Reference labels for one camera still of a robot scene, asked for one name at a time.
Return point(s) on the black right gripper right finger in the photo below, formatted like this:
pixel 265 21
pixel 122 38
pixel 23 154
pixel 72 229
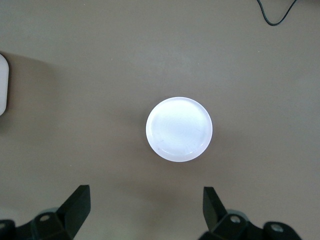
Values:
pixel 215 212

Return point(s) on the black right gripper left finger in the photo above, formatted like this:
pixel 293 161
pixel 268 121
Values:
pixel 72 210

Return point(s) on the white lidded storage box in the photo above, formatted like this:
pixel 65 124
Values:
pixel 3 85

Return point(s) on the pink round plate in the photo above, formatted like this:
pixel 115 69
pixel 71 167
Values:
pixel 178 130

